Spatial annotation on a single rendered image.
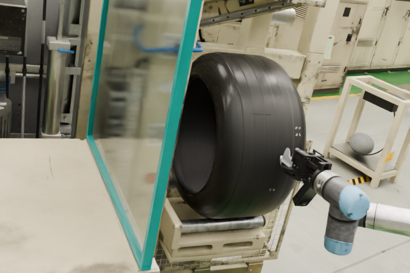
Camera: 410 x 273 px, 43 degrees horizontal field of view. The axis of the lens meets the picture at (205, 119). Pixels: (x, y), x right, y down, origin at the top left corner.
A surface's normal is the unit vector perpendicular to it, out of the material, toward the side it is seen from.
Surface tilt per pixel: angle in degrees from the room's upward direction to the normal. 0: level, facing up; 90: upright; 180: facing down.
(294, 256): 0
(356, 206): 84
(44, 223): 0
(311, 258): 0
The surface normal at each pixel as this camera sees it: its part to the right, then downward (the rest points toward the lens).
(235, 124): -0.30, -0.12
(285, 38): -0.78, 0.09
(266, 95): 0.38, -0.45
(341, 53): 0.59, 0.41
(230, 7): 0.37, 0.42
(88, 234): 0.19, -0.91
